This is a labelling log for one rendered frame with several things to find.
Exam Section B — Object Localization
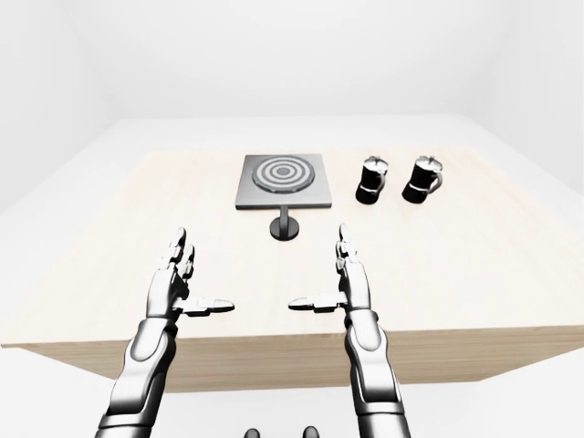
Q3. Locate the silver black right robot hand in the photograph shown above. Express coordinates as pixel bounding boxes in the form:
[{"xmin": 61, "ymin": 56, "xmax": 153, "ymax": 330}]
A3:
[{"xmin": 287, "ymin": 223, "xmax": 373, "ymax": 318}]

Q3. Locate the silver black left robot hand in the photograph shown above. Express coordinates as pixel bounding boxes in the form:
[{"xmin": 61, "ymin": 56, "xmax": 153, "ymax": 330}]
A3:
[{"xmin": 144, "ymin": 226, "xmax": 236, "ymax": 321}]

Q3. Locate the round black stove knob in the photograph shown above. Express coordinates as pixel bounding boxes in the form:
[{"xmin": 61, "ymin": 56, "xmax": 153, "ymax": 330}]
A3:
[{"xmin": 269, "ymin": 205, "xmax": 301, "ymax": 241}]

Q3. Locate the flat dark stove plate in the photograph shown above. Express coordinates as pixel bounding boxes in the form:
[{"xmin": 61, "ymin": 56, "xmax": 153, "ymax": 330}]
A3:
[{"xmin": 235, "ymin": 153, "xmax": 333, "ymax": 212}]

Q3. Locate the black silver moka pot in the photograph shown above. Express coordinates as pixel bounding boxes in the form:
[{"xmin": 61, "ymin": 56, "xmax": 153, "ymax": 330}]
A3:
[
  {"xmin": 354, "ymin": 155, "xmax": 390, "ymax": 205},
  {"xmin": 401, "ymin": 154, "xmax": 445, "ymax": 204}
]

